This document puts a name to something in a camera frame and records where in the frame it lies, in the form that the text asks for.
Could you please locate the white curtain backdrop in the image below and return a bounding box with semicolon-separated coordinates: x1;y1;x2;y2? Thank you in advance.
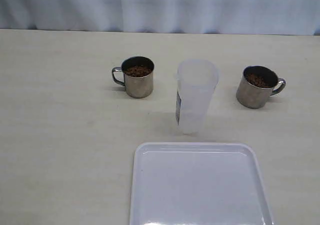
0;0;320;35

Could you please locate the steel mug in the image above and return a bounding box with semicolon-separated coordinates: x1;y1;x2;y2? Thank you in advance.
236;65;286;109
111;56;155;99

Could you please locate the clear plastic tall container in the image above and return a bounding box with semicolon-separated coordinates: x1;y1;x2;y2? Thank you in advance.
175;58;219;134

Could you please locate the white plastic tray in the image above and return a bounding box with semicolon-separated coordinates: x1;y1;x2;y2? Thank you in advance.
129;142;275;225

